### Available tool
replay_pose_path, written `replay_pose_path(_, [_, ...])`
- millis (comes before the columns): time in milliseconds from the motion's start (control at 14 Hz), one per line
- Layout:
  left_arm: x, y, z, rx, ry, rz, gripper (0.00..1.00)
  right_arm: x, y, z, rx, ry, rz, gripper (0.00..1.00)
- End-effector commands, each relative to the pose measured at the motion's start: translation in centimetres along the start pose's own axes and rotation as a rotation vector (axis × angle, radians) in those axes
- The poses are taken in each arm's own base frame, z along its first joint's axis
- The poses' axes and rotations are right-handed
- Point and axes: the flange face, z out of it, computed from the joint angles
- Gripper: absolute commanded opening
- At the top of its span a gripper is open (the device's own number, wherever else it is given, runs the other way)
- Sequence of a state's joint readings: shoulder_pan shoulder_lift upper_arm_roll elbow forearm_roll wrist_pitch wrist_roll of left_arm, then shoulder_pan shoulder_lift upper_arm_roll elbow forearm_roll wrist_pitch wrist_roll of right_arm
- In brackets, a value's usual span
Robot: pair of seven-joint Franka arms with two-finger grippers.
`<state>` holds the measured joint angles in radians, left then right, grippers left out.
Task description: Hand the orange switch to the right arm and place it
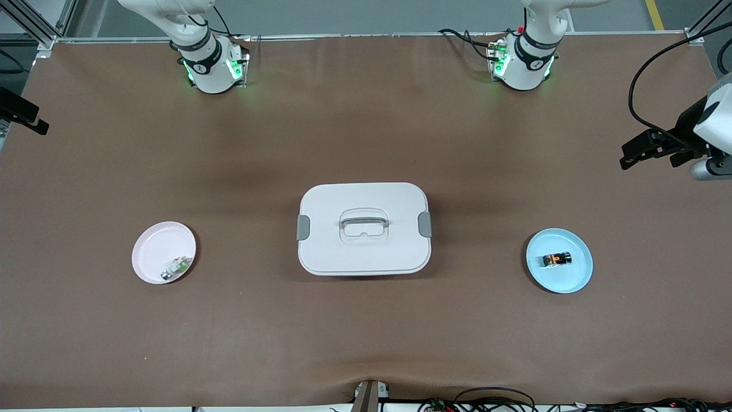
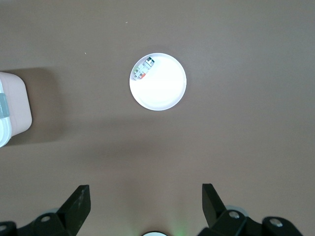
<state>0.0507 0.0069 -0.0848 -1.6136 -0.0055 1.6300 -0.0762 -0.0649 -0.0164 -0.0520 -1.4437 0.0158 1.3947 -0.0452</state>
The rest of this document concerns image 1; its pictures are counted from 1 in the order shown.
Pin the orange push-button switch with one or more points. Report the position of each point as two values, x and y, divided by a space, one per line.
553 260

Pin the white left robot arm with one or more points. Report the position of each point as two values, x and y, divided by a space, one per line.
523 68

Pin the metal bracket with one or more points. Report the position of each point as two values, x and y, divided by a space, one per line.
369 397

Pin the green push-button switch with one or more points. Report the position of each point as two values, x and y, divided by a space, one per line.
182 265

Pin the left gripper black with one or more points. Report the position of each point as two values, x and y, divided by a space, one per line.
688 129

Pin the pink round plate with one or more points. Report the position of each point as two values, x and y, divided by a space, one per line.
157 252

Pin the brown table mat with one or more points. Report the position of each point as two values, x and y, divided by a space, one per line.
366 343

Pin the grey box latch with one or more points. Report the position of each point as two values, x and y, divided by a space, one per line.
303 228
425 224

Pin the blue round plate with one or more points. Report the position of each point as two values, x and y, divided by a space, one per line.
563 281

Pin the aluminium frame post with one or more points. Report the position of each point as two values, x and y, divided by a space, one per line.
44 41
695 37

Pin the white lidded storage box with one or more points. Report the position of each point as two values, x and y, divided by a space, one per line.
331 252

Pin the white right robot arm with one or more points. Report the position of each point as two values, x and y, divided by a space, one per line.
209 74

